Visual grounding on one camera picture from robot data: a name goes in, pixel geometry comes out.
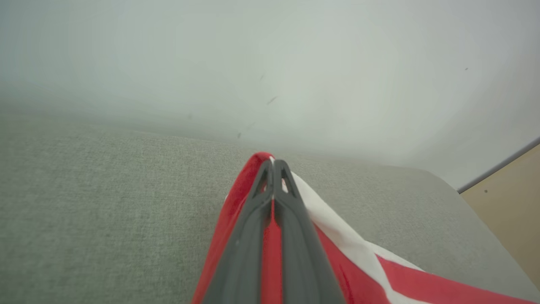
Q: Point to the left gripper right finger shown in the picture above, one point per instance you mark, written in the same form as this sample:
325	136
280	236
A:
303	270

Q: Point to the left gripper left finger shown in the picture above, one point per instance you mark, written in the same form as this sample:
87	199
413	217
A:
240	270

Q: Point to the red shorts with white trim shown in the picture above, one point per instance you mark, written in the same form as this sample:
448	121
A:
358	274

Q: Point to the wall baseboard strip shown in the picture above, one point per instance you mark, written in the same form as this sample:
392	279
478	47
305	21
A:
498	165

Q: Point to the grey fabric sofa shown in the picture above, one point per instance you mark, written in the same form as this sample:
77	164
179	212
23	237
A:
105	211

